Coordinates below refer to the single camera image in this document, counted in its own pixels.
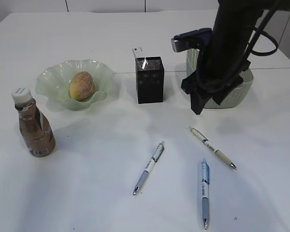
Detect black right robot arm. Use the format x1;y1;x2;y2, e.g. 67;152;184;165
171;0;290;115

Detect green plastic woven basket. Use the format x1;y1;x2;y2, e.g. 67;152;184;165
186;49;254;109

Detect black mesh pen holder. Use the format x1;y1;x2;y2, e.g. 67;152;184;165
135;57;164;104

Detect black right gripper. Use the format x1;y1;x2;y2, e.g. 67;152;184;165
181;24;251;115

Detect brown Nescafe coffee bottle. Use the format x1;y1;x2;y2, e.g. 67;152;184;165
12;87;56;157

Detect clear plastic ruler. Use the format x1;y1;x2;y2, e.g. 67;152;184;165
131;47;147;71

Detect sugared bread loaf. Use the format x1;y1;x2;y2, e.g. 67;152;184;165
69;72;95;101

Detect green wavy glass plate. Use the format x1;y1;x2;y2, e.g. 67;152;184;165
35;59;115;111

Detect blue white gel pen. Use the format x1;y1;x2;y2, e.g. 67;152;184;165
201;159;210;230

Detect cream ballpoint pen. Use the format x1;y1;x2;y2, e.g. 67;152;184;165
188;126;237;170

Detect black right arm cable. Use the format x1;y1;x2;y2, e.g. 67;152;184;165
195;0;281;92

